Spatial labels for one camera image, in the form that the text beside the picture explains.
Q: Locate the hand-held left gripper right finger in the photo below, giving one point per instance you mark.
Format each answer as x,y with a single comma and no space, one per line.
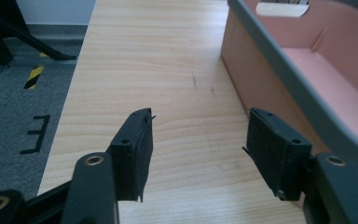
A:
276,155

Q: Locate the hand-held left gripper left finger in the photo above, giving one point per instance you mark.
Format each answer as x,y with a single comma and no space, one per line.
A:
132,161

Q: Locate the pink storage box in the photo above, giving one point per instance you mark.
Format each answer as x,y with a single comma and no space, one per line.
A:
304,62

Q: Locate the black floor tape mark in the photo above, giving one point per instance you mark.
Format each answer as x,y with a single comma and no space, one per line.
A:
37,133

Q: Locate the yellow black striped floor tape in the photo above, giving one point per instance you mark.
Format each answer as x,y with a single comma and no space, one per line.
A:
34,76

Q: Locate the black tripod leg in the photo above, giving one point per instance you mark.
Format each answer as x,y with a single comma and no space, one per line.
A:
3,34

